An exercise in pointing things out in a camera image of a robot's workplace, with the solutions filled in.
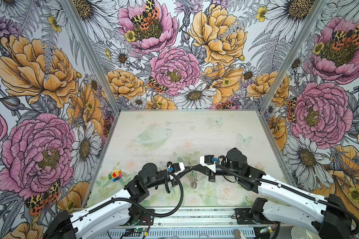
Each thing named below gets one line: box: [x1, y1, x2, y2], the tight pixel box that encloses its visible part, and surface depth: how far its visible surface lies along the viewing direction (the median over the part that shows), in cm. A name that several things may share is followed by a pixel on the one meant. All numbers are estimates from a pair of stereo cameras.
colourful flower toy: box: [108, 169, 123, 182], surface depth 89 cm
